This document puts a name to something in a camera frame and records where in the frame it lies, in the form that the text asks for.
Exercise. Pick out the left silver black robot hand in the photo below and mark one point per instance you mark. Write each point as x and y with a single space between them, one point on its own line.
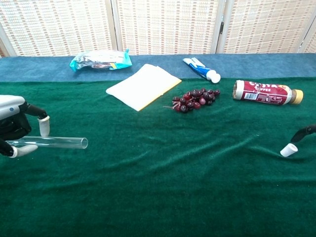
12 116

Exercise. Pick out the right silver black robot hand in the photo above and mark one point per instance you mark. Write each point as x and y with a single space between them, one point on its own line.
304 131

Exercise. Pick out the white tube cap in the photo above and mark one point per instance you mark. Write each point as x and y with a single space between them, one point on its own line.
288 150

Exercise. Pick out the transparent glass test tube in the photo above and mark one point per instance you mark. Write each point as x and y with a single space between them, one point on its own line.
64 142

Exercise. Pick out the blue white toothpaste tube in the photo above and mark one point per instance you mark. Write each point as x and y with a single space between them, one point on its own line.
202 70

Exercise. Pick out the blue table cloth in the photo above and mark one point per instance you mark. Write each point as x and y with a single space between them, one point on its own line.
37 69

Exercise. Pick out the red Costa coffee bottle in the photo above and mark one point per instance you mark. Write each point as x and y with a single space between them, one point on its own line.
264 93

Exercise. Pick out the woven bamboo screen panel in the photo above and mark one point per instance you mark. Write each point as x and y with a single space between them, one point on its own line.
56 27
311 43
266 27
168 27

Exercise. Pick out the teal snack packet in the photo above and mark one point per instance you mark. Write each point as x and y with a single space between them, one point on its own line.
98 60

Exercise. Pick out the bunch of red grapes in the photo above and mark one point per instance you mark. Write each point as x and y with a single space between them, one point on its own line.
197 100

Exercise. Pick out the white yellow paper pad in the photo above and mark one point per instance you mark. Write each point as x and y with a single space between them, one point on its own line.
143 86

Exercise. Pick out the green velvet table cloth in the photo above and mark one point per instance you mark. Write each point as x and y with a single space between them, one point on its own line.
148 172

